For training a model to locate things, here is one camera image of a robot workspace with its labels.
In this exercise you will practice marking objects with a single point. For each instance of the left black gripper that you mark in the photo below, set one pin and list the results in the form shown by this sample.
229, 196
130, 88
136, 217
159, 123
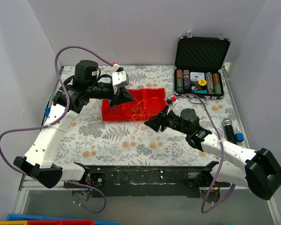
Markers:
117, 95

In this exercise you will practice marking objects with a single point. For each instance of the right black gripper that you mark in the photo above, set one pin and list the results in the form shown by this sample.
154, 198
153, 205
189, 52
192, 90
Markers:
163, 122

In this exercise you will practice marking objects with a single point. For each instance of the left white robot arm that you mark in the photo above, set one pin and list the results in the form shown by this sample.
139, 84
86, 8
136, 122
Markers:
86, 83

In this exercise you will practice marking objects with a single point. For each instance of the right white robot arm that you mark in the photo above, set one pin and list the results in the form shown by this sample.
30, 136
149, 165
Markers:
257, 170

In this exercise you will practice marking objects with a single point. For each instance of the red three-compartment tray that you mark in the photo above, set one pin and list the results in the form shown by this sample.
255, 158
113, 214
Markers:
147, 102

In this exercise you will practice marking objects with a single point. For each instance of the teal card box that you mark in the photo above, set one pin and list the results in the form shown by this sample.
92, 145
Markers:
200, 91

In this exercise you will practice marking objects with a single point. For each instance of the playing card deck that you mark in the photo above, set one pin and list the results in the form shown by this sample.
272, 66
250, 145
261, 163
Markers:
196, 76

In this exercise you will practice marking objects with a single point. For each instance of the yellow dealer chip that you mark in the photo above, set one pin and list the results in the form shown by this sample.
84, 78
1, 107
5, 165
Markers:
202, 82

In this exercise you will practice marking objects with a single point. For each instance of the black poker chip case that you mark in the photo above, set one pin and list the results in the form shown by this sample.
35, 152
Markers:
200, 54

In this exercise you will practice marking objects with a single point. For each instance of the black microphone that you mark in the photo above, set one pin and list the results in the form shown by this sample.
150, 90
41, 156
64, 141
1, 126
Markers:
229, 131

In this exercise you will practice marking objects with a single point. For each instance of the blue toy brick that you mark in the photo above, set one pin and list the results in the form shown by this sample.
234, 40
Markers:
47, 111

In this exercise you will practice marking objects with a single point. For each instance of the small blue block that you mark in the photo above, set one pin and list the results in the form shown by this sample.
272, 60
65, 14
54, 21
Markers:
239, 137

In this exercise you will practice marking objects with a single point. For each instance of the red storage bin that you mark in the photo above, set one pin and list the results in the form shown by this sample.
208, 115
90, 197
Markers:
60, 222

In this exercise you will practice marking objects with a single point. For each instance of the blue storage bin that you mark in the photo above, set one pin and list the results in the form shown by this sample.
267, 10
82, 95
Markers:
18, 217

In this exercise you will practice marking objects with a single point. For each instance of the yellow storage bin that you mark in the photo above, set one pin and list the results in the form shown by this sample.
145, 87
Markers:
21, 222

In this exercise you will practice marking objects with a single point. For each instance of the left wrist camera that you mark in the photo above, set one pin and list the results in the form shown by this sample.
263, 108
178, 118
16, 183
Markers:
120, 78

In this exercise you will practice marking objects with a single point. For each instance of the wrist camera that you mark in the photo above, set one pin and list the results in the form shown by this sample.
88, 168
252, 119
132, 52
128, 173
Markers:
171, 102
120, 78

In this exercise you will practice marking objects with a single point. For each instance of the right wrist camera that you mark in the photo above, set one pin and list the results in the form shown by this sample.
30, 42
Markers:
171, 102

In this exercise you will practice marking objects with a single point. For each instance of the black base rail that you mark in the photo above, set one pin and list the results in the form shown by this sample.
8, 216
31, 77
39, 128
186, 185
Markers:
119, 181

